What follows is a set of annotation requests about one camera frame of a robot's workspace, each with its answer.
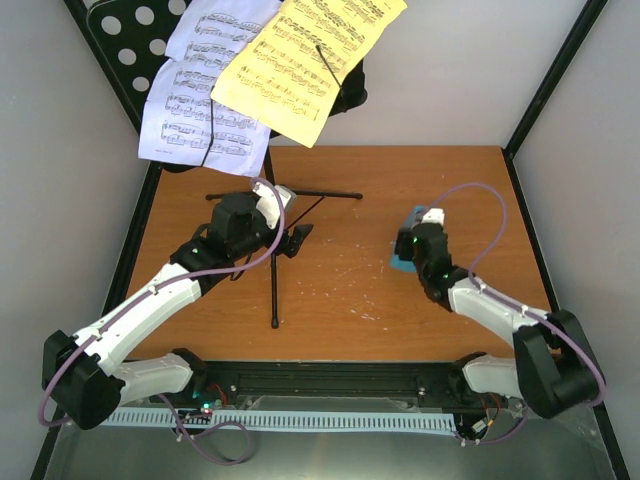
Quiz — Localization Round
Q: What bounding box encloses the blue metronome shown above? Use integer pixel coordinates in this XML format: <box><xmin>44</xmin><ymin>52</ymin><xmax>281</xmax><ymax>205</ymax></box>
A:
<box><xmin>389</xmin><ymin>206</ymin><xmax>424</xmax><ymax>273</ymax></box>

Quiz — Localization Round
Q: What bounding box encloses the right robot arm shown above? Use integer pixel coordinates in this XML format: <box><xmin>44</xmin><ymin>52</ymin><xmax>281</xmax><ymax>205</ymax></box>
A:
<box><xmin>394</xmin><ymin>222</ymin><xmax>605</xmax><ymax>419</ymax></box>

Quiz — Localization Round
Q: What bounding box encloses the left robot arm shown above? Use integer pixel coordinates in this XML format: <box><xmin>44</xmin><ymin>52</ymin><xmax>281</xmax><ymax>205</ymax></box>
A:
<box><xmin>42</xmin><ymin>184</ymin><xmax>311</xmax><ymax>430</ymax></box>

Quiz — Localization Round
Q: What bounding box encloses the white sheet music page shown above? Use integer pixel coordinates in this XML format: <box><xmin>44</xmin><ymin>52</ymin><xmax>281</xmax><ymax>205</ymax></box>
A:
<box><xmin>138</xmin><ymin>1</ymin><xmax>281</xmax><ymax>177</ymax></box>

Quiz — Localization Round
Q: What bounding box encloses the yellow sheet music page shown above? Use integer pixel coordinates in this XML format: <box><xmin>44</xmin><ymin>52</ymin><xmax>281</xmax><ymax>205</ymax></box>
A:
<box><xmin>211</xmin><ymin>0</ymin><xmax>407</xmax><ymax>148</ymax></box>

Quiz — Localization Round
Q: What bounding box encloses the black music stand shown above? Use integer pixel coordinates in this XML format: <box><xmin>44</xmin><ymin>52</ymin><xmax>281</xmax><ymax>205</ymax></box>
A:
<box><xmin>65</xmin><ymin>1</ymin><xmax>368</xmax><ymax>329</ymax></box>

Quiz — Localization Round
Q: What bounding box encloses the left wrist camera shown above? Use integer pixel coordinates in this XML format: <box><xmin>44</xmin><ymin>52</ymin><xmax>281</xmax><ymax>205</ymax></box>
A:
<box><xmin>252</xmin><ymin>182</ymin><xmax>297</xmax><ymax>230</ymax></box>

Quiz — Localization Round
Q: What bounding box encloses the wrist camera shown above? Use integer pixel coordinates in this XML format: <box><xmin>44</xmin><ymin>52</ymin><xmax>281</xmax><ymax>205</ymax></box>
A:
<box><xmin>252</xmin><ymin>182</ymin><xmax>297</xmax><ymax>230</ymax></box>
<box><xmin>419</xmin><ymin>208</ymin><xmax>445</xmax><ymax>227</ymax></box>

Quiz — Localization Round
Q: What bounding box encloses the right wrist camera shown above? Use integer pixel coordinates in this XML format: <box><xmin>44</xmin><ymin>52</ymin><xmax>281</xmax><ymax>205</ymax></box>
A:
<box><xmin>419</xmin><ymin>208</ymin><xmax>445</xmax><ymax>227</ymax></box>

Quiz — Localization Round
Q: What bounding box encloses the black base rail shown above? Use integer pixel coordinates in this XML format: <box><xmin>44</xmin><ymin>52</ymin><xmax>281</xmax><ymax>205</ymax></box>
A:
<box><xmin>205</xmin><ymin>361</ymin><xmax>481</xmax><ymax>412</ymax></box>

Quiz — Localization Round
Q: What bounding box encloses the light blue slotted cable duct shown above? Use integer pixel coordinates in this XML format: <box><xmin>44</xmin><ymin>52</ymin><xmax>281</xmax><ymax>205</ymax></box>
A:
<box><xmin>107</xmin><ymin>407</ymin><xmax>459</xmax><ymax>434</ymax></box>

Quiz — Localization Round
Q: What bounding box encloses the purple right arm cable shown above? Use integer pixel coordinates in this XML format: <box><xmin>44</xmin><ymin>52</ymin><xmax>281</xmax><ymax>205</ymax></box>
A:
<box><xmin>422</xmin><ymin>182</ymin><xmax>607</xmax><ymax>406</ymax></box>

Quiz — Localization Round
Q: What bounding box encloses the black cage frame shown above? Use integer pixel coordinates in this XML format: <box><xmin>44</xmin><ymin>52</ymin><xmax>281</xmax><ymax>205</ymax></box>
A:
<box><xmin>31</xmin><ymin>1</ymin><xmax>630</xmax><ymax>479</ymax></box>

